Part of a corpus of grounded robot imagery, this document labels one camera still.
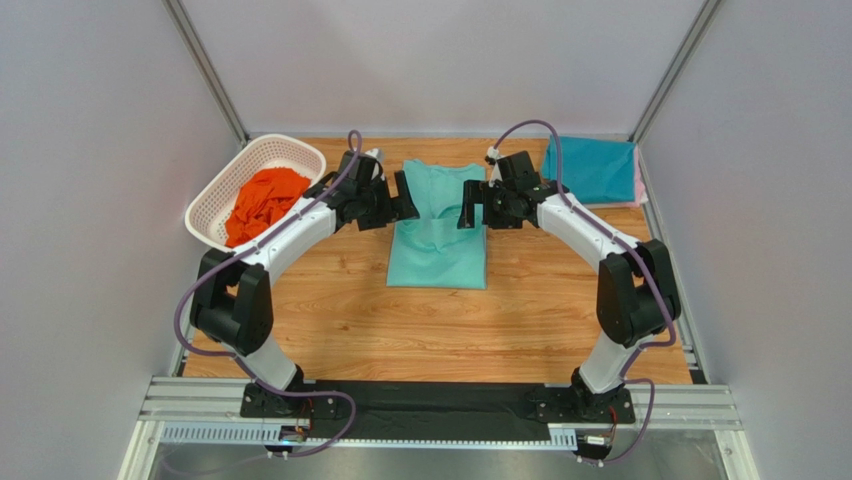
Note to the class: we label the mint green t shirt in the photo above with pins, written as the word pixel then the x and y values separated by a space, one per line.
pixel 431 251

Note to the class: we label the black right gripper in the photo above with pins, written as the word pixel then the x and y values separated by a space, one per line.
pixel 486 204

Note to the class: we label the black base cloth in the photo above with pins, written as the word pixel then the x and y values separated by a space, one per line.
pixel 448 411

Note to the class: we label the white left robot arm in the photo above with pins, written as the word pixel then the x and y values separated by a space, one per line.
pixel 230 302

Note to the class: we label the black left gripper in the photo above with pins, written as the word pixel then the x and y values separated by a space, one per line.
pixel 398 208

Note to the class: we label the folded teal t shirt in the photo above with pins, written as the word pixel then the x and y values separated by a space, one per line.
pixel 595 171

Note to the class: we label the left aluminium corner post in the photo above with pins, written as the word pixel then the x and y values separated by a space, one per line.
pixel 185 27

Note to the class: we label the white plastic laundry basket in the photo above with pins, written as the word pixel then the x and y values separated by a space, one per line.
pixel 206 215

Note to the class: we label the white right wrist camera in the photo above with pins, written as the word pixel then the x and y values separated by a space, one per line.
pixel 492 157

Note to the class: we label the aluminium corner post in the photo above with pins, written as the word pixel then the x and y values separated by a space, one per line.
pixel 695 33
pixel 185 27

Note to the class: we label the orange t shirt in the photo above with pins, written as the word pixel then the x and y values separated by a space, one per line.
pixel 261 202

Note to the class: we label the right aluminium corner post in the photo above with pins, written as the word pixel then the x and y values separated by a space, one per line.
pixel 695 33

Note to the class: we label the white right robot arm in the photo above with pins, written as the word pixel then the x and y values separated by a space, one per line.
pixel 637 300

